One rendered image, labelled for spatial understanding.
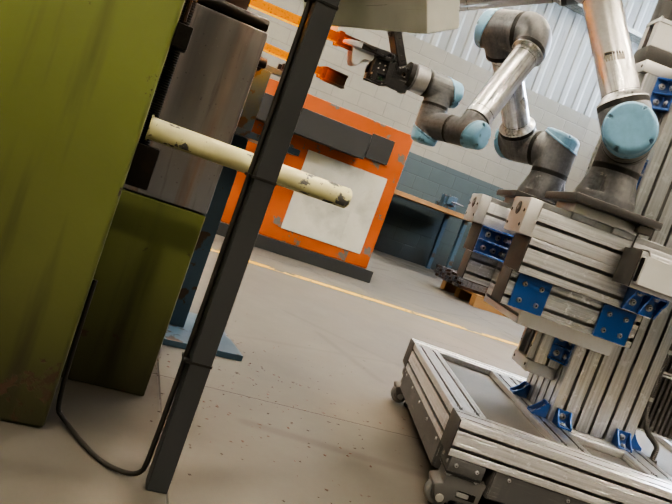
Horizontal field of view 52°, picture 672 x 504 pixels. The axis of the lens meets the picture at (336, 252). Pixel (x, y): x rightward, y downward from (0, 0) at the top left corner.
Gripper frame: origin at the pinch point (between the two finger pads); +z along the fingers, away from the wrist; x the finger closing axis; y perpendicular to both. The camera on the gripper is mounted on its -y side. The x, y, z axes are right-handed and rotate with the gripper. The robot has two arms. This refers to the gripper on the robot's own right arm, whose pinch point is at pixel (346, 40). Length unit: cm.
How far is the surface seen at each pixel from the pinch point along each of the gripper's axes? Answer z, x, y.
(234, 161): 23, -39, 39
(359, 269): -155, 341, 96
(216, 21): 33.7, -16.0, 10.7
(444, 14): 2, -69, 4
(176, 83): 37.9, -16.0, 26.8
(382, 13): 10, -61, 6
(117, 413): 29, -29, 100
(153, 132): 40, -39, 39
